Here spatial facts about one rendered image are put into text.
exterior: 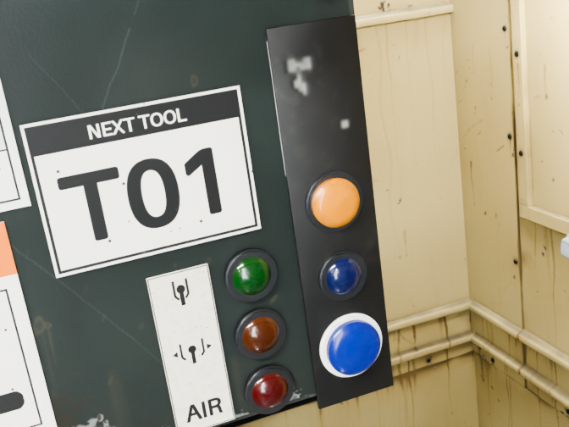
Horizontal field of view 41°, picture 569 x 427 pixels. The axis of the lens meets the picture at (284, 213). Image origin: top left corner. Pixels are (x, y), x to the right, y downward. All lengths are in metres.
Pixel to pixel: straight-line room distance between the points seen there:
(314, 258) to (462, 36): 1.23
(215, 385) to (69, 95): 0.16
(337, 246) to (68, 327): 0.14
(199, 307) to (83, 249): 0.06
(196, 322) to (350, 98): 0.13
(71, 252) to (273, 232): 0.10
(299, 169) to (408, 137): 1.22
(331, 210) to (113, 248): 0.11
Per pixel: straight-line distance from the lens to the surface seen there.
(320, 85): 0.37
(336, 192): 0.37
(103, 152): 0.34
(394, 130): 1.57
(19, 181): 0.34
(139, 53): 0.34
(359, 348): 0.40
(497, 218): 1.59
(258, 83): 0.36
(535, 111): 1.42
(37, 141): 0.34
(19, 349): 0.37
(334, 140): 0.37
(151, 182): 0.35
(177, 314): 0.37
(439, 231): 1.67
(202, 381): 0.39
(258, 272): 0.37
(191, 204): 0.36
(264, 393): 0.40
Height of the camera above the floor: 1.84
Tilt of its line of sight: 17 degrees down
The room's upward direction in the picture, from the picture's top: 8 degrees counter-clockwise
